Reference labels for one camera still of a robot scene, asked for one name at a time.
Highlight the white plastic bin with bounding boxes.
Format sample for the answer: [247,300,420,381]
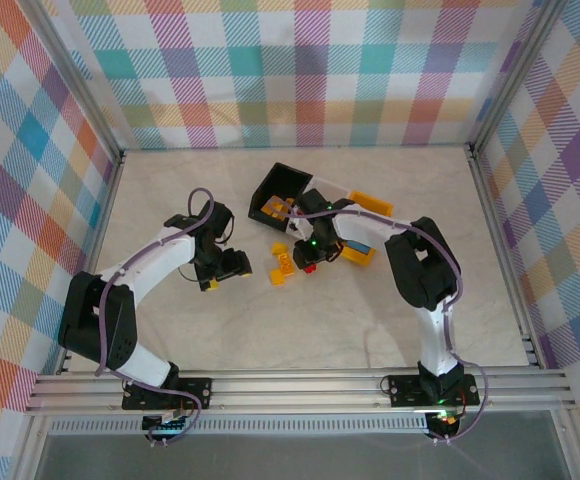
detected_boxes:
[285,174,354,239]

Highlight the yellow plastic bin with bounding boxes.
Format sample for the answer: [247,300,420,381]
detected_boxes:
[338,190,395,267]

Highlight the black plastic bin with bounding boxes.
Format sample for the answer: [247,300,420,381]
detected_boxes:
[247,162,314,232]

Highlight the left controller circuit board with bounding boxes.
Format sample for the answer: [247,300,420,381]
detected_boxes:
[141,411,192,434]

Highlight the controller circuit board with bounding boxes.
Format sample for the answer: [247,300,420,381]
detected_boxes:
[428,411,460,430]
[141,411,192,434]

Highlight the right controller circuit board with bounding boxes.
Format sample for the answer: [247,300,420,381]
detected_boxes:
[428,411,460,430]

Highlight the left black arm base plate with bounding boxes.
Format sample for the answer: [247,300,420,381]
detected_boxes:
[121,377,213,412]

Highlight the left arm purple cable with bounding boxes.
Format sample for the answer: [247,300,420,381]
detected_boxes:
[93,187,219,446]

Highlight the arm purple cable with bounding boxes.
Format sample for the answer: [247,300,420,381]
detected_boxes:
[282,197,491,444]
[93,187,219,446]

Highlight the left aluminium side rail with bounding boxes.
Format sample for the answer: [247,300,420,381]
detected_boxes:
[52,152,126,376]

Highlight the aluminium side rail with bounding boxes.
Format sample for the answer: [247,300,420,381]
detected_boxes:
[52,152,126,376]
[467,147,546,369]

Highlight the long aluminium mounting rail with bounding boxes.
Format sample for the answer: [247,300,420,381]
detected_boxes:
[23,372,577,415]

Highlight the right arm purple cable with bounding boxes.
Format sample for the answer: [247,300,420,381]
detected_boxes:
[282,197,491,444]

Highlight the grey slotted cable duct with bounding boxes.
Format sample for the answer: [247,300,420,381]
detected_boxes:
[48,417,432,435]

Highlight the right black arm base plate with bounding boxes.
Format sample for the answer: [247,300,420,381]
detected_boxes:
[386,374,481,408]

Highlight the right aluminium side rail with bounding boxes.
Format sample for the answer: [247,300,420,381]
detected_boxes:
[467,147,546,369]

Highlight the left aluminium frame post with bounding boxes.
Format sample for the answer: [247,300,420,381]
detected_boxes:
[17,0,126,161]

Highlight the aluminium frame post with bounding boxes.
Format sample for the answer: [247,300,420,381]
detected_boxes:
[17,0,126,161]
[467,0,571,156]

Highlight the right aluminium frame post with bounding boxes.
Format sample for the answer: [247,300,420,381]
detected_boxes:
[467,0,571,156]

